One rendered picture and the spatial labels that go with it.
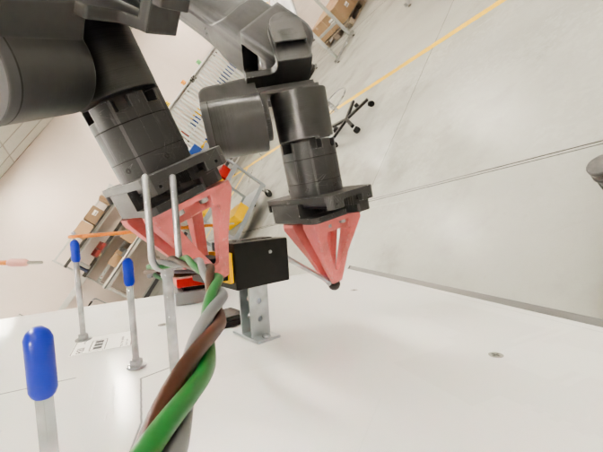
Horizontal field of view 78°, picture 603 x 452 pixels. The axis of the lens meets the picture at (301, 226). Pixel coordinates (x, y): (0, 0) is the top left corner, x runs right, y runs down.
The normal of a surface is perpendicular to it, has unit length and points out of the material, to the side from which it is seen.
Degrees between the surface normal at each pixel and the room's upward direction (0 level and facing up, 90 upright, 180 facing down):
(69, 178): 90
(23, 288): 90
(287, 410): 54
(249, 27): 62
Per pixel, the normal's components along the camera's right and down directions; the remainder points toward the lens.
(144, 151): 0.27, 0.22
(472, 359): -0.06, -1.00
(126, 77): 0.61, 0.03
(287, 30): 0.07, -0.34
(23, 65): 0.97, 0.07
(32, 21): 0.90, 0.44
